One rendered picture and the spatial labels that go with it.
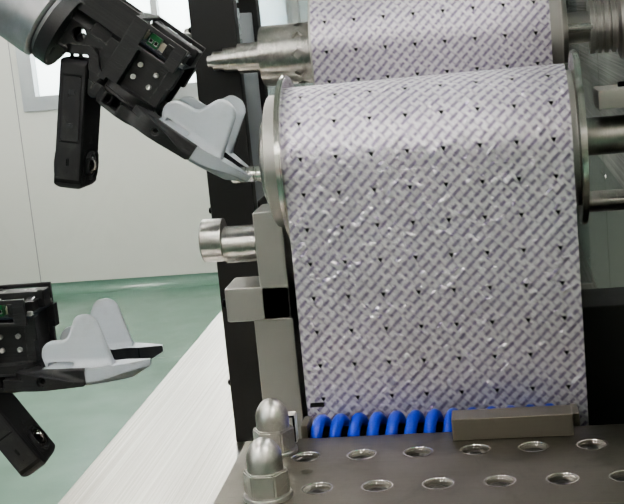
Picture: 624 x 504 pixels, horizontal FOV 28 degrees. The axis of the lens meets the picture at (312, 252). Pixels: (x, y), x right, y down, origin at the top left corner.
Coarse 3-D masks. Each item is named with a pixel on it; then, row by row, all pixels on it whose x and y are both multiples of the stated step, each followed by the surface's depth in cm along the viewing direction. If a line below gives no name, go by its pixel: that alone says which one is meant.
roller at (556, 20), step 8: (552, 0) 122; (560, 0) 122; (552, 8) 122; (560, 8) 122; (552, 16) 122; (560, 16) 122; (552, 24) 122; (560, 24) 122; (552, 32) 122; (560, 32) 122; (552, 40) 122; (560, 40) 122; (552, 48) 123; (560, 48) 123; (552, 56) 123; (560, 56) 123; (312, 64) 126; (312, 72) 126
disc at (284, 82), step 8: (280, 80) 106; (288, 80) 109; (280, 88) 105; (280, 96) 105; (280, 104) 104; (280, 112) 104; (280, 120) 104; (280, 128) 103; (280, 136) 103; (280, 144) 103; (280, 152) 103; (280, 160) 102; (280, 168) 103; (280, 176) 103; (280, 184) 103; (280, 192) 103; (280, 200) 104; (288, 224) 105; (288, 232) 106
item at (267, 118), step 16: (272, 96) 108; (272, 112) 106; (576, 112) 101; (272, 128) 105; (576, 128) 100; (272, 144) 104; (576, 144) 101; (272, 160) 104; (576, 160) 101; (272, 176) 104; (576, 176) 102; (272, 192) 105; (576, 192) 103; (272, 208) 106
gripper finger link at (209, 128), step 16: (176, 112) 106; (192, 112) 106; (208, 112) 105; (224, 112) 105; (176, 128) 106; (192, 128) 106; (208, 128) 106; (224, 128) 105; (208, 144) 106; (224, 144) 106; (192, 160) 105; (208, 160) 106; (224, 160) 106; (224, 176) 107; (240, 176) 107
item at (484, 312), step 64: (320, 256) 105; (384, 256) 104; (448, 256) 103; (512, 256) 102; (576, 256) 102; (320, 320) 106; (384, 320) 105; (448, 320) 104; (512, 320) 103; (576, 320) 103; (320, 384) 107; (384, 384) 106; (448, 384) 105; (512, 384) 104; (576, 384) 104
